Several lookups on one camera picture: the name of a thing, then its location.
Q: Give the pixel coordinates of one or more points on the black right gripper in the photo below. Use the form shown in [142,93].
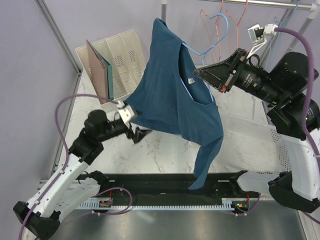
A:
[216,73]

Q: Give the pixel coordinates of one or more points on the white slotted cable duct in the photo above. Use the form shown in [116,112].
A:
[95,204]

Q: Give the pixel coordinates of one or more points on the brown cardboard folder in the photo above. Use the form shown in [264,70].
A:
[98,70]

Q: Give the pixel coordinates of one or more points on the white plastic file organizer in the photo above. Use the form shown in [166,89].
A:
[124,52]

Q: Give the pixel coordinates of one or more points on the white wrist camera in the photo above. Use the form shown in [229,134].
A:
[258,36]
[126,112]

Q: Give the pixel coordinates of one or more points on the pink wire hanger left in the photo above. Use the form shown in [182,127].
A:
[211,31]

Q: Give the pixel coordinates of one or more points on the white plastic laundry basket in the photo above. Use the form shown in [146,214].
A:
[252,146]

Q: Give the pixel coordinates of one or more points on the metal clothes rack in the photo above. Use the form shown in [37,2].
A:
[183,18]

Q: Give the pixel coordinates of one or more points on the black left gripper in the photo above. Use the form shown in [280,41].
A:
[139,134]

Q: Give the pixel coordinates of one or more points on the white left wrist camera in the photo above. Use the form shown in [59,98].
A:
[126,112]

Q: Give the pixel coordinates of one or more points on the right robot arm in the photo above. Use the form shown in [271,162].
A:
[283,90]

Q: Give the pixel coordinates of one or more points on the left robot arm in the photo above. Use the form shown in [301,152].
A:
[45,211]

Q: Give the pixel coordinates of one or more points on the pink wire hanger right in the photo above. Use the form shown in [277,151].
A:
[237,24]

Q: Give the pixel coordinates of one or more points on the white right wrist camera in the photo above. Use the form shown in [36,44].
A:
[258,36]

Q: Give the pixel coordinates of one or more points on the blue t shirt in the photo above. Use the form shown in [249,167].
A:
[171,99]

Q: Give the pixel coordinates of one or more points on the pink wire hanger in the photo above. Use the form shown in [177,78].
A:
[211,31]
[237,24]

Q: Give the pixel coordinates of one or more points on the teal folder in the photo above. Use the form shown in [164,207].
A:
[110,86]

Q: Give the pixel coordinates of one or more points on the blue wire hanger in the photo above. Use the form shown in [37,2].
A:
[203,54]
[274,40]

